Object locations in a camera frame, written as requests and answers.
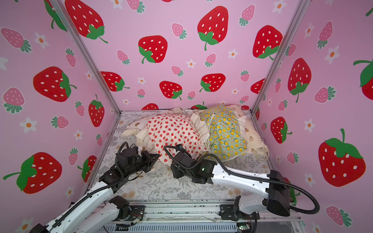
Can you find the red strawberry print pillow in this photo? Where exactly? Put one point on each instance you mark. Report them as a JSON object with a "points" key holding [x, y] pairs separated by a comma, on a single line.
{"points": [[198, 135]]}

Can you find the lemon print teal pillow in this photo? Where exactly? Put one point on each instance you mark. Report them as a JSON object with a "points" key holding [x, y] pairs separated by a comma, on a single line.
{"points": [[225, 132]]}

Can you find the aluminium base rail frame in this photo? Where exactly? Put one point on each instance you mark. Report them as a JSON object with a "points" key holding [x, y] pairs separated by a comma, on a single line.
{"points": [[189, 216]]}

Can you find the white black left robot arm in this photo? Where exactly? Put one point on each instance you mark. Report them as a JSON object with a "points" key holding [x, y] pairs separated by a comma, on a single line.
{"points": [[84, 201]]}

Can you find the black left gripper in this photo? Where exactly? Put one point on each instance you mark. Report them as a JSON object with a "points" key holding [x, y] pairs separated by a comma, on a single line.
{"points": [[144, 155]]}

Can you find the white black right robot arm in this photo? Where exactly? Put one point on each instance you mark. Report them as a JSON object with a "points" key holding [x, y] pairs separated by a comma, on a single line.
{"points": [[271, 191]]}

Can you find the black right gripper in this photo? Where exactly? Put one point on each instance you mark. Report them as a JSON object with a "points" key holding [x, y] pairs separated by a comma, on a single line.
{"points": [[176, 167]]}

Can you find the fern print bed sheet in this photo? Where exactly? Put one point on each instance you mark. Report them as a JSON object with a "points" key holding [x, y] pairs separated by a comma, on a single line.
{"points": [[158, 184]]}

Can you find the aluminium left corner post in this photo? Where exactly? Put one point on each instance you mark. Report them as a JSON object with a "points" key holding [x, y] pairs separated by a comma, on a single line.
{"points": [[76, 37]]}

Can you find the aluminium corner post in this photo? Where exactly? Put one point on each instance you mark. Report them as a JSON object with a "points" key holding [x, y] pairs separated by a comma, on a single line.
{"points": [[76, 37], [294, 23]]}

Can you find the white bear print pillow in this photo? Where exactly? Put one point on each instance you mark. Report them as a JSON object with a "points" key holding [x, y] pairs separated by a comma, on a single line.
{"points": [[134, 128]]}

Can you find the aluminium right corner post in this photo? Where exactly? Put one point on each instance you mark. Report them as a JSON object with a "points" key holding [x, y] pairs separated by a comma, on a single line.
{"points": [[294, 23]]}

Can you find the cream animal print pillow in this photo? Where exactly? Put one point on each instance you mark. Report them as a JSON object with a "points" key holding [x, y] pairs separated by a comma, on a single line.
{"points": [[254, 142]]}

